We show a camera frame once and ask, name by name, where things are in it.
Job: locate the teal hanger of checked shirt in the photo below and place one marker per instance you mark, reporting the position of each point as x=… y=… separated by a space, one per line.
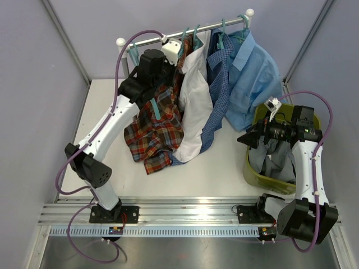
x=221 y=36

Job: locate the red brown plaid shirt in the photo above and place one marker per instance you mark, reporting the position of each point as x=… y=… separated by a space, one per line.
x=152 y=141

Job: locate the teal hanger of grey shirt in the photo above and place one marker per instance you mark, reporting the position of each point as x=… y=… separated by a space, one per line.
x=134 y=55

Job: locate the dark blue checked shirt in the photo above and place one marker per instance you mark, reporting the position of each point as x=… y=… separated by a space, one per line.
x=217 y=78

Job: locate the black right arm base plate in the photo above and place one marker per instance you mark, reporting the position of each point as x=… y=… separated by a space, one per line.
x=253 y=215

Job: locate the metal clothes rack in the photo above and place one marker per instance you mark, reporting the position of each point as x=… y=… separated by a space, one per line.
x=124 y=45

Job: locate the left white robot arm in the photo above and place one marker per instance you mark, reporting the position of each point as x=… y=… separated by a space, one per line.
x=86 y=158

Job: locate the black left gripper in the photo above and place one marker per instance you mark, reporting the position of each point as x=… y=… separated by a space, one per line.
x=173 y=68

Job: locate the aluminium mounting rail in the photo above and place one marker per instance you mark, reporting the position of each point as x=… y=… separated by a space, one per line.
x=173 y=211

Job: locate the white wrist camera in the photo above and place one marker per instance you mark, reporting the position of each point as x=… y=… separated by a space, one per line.
x=273 y=103
x=171 y=49

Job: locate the teal hanger of white shirt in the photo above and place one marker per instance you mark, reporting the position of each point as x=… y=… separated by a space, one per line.
x=197 y=43

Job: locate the grey shirt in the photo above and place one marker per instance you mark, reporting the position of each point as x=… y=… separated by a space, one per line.
x=274 y=160

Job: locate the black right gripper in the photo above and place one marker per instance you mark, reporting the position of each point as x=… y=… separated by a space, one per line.
x=252 y=138

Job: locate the green laundry basket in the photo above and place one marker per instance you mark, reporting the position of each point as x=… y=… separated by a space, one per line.
x=255 y=179

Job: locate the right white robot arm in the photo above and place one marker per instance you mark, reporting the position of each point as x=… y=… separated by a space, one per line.
x=308 y=217

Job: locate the white slotted cable duct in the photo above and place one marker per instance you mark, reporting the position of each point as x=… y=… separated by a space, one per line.
x=158 y=231

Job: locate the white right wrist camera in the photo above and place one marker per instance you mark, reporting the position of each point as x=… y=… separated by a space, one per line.
x=273 y=103

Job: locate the teal hanger of blue shirt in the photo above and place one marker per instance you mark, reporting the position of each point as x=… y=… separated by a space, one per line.
x=241 y=35

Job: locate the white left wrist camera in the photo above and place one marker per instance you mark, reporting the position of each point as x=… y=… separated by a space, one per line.
x=171 y=49

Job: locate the teal hanger of plaid shirt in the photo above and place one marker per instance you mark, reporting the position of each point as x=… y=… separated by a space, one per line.
x=182 y=39

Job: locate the white shirt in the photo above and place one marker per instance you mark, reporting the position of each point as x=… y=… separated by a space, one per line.
x=194 y=101

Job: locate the light blue shirt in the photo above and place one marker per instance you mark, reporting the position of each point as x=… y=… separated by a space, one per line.
x=253 y=78

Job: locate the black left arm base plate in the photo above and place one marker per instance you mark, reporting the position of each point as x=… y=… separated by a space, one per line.
x=129 y=214

